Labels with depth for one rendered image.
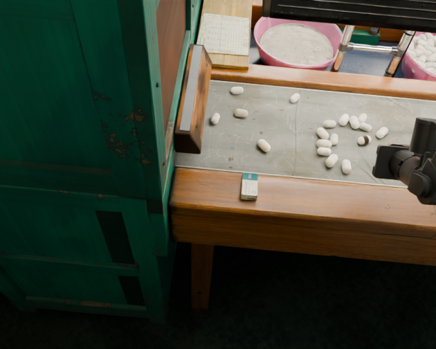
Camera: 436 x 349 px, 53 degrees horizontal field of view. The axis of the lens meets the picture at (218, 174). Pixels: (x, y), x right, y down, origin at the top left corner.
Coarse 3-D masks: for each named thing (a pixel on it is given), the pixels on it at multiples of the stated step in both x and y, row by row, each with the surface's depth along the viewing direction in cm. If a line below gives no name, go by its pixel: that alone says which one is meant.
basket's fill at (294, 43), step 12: (288, 24) 139; (300, 24) 139; (264, 36) 135; (276, 36) 134; (288, 36) 135; (300, 36) 136; (312, 36) 136; (324, 36) 136; (264, 48) 132; (276, 48) 131; (288, 48) 131; (300, 48) 131; (312, 48) 132; (324, 48) 133; (288, 60) 128; (300, 60) 129; (312, 60) 130; (324, 60) 130
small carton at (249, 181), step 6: (246, 174) 98; (252, 174) 98; (246, 180) 97; (252, 180) 97; (246, 186) 96; (252, 186) 96; (246, 192) 95; (252, 192) 95; (246, 198) 96; (252, 198) 96
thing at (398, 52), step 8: (344, 32) 113; (352, 32) 112; (408, 32) 111; (344, 40) 114; (400, 40) 114; (408, 40) 113; (344, 48) 116; (352, 48) 116; (360, 48) 116; (368, 48) 116; (376, 48) 116; (384, 48) 116; (392, 48) 116; (400, 48) 115; (336, 56) 119; (392, 56) 118; (400, 56) 117; (336, 64) 121; (392, 64) 119; (392, 72) 121
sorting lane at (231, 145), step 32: (224, 96) 118; (256, 96) 118; (288, 96) 119; (320, 96) 120; (352, 96) 120; (384, 96) 121; (224, 128) 111; (256, 128) 112; (288, 128) 112; (352, 128) 114; (192, 160) 105; (224, 160) 106; (256, 160) 106; (288, 160) 107; (320, 160) 107; (352, 160) 108
